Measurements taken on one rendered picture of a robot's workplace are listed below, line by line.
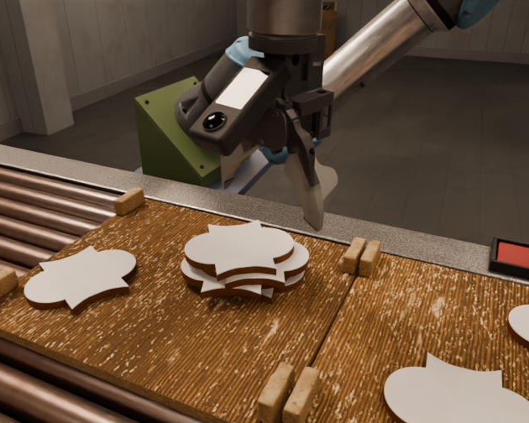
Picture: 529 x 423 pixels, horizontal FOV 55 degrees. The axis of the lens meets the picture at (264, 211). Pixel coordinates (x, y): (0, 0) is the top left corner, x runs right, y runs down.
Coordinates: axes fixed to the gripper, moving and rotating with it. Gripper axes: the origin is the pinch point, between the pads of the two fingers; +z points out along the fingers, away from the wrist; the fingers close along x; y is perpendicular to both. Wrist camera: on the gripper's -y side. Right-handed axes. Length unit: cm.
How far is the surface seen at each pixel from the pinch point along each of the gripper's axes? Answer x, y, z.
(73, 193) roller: 49, 0, 15
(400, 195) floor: 82, 214, 108
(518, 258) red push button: -22.0, 31.2, 11.6
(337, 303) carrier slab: -8.9, 4.1, 11.3
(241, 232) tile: 6.9, 3.1, 7.3
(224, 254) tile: 4.5, -2.4, 7.2
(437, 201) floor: 62, 223, 107
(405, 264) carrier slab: -11.0, 17.6, 11.3
